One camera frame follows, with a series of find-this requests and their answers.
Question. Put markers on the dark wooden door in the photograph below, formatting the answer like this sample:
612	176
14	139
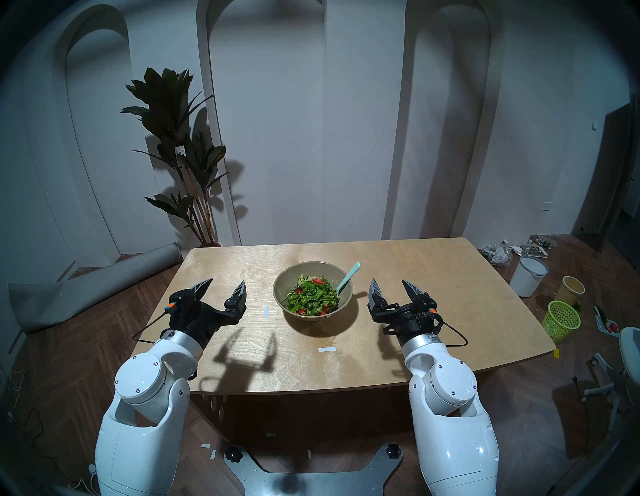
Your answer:
615	165

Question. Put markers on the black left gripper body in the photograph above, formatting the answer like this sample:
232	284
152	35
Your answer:
195	320

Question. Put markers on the teal plastic fork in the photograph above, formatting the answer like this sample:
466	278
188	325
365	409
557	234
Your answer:
351	274

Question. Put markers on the tall dark green potted plant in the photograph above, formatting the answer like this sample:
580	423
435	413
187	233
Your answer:
170	100

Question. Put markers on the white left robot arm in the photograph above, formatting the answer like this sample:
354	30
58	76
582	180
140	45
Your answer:
145	440

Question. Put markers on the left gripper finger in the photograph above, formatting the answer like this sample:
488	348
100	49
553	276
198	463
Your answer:
196	293
236	302

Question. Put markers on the pile of white litter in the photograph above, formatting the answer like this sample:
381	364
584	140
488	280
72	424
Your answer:
500	255

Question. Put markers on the green mesh basket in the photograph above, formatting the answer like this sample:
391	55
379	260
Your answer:
557	325

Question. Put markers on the rolled grey floor mat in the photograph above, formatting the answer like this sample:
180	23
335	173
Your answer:
90	287

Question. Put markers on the black base knob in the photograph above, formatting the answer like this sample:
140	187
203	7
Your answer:
394	451
233	454

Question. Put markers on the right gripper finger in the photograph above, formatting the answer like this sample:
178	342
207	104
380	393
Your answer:
376	297
419	296

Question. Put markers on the beige paper cup bin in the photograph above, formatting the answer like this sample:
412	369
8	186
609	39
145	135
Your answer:
567	295

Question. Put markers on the white office chair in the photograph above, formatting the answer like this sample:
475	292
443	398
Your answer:
631	350

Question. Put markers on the grey metal robot base plate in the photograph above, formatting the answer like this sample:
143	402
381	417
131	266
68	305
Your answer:
310	482

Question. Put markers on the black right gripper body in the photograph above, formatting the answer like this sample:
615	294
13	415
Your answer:
412	324

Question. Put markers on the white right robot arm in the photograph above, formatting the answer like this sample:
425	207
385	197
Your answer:
450	440

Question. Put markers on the beige salad bowl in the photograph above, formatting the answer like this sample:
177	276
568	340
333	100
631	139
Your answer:
295	277

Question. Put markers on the small white tray with scraps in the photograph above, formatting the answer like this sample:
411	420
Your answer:
606	322

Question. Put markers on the white plastic bucket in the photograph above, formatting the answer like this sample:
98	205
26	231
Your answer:
525	280

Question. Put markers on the mixed green vegetable salad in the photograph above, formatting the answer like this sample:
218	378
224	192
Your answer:
310	298

